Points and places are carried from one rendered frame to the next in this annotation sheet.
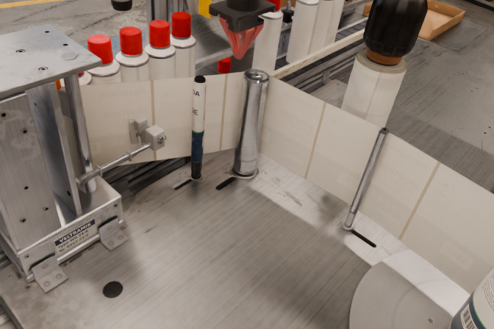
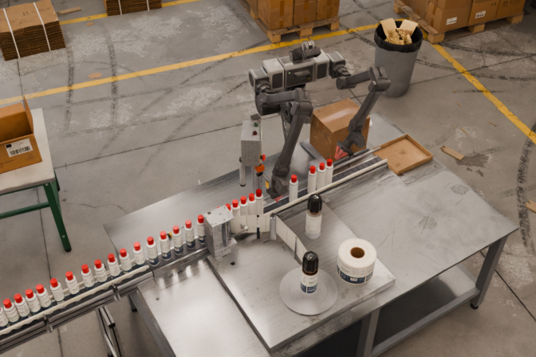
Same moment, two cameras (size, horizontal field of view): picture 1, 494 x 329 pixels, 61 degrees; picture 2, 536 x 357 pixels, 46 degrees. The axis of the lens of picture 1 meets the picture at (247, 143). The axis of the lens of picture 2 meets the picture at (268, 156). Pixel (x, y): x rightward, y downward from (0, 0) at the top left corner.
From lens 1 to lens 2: 2.95 m
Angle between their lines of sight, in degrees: 16
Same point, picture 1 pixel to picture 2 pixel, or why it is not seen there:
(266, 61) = (293, 196)
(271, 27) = (293, 187)
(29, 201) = (218, 242)
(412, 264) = not seen: hidden behind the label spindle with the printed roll
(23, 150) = (219, 233)
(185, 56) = (259, 202)
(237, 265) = (262, 263)
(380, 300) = (292, 276)
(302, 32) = (310, 183)
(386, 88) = (313, 220)
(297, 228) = (281, 256)
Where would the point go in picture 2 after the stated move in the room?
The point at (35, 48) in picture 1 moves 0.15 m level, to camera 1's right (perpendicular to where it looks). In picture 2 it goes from (222, 213) to (248, 221)
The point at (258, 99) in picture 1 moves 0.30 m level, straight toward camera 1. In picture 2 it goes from (273, 221) to (252, 261)
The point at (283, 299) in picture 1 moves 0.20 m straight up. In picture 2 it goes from (269, 272) to (270, 248)
